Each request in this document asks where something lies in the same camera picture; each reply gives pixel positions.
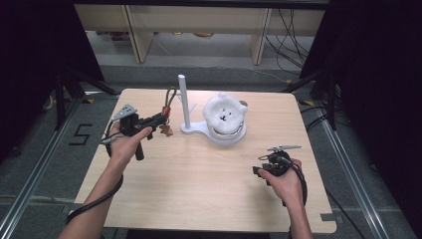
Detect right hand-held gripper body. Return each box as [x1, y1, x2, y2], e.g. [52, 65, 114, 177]
[258, 143, 303, 177]

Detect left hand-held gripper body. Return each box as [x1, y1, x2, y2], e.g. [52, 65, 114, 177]
[110, 104, 154, 161]

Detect orange keychain strap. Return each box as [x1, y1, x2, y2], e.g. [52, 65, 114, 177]
[158, 86, 178, 138]

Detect white hook stand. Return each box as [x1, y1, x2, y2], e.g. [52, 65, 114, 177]
[172, 74, 248, 146]

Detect silver bowl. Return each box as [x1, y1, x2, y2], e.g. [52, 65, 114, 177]
[208, 122, 246, 140]

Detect white plush bear pouch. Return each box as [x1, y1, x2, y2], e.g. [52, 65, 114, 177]
[202, 92, 249, 134]

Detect person's right hand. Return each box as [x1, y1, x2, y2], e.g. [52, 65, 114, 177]
[258, 158, 305, 208]

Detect person's left hand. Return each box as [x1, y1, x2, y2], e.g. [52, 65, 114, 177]
[107, 122, 154, 166]

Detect grey metal plug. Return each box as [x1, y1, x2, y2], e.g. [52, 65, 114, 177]
[100, 135, 120, 146]

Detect black metal stand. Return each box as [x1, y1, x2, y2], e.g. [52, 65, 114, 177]
[54, 68, 120, 131]
[282, 70, 340, 131]

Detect light wooden shelf unit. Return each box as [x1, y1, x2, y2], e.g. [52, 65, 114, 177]
[73, 3, 326, 66]

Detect dark curtain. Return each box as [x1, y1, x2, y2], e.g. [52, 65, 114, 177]
[0, 0, 105, 165]
[299, 0, 422, 235]

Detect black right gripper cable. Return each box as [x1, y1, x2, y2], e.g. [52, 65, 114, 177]
[275, 154, 309, 208]

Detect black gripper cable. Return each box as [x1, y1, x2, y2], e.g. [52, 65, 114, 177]
[275, 154, 309, 208]
[65, 119, 124, 226]

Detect black floor cables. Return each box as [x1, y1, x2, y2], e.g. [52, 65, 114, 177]
[299, 105, 332, 132]

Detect aluminium floor rail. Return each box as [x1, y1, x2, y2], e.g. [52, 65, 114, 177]
[316, 108, 392, 239]
[0, 96, 86, 239]

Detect thin black floor cable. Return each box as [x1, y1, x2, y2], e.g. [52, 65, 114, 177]
[323, 188, 361, 239]

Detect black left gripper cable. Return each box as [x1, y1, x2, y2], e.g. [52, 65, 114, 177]
[65, 119, 124, 226]

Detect black hanging cables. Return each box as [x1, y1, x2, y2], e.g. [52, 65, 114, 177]
[264, 8, 312, 77]

